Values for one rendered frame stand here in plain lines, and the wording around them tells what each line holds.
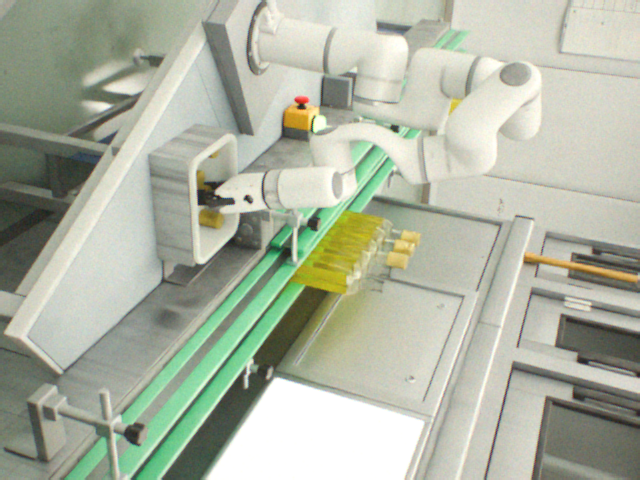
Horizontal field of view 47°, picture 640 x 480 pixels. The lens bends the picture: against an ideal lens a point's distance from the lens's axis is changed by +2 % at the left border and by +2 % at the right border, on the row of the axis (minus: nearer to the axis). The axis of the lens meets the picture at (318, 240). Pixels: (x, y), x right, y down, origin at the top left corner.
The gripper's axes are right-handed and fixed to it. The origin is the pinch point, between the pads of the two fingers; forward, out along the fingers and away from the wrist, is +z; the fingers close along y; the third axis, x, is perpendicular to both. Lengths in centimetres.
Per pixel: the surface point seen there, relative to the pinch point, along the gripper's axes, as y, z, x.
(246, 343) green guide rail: -8.9, -6.6, -28.7
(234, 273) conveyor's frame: -0.1, -2.2, -17.6
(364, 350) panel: 10.5, -22.5, -42.0
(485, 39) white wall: 612, 66, -81
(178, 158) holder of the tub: -9.3, -3.2, 10.2
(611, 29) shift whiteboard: 610, -44, -88
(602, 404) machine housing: 20, -69, -58
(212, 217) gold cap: 3.4, 1.9, -6.5
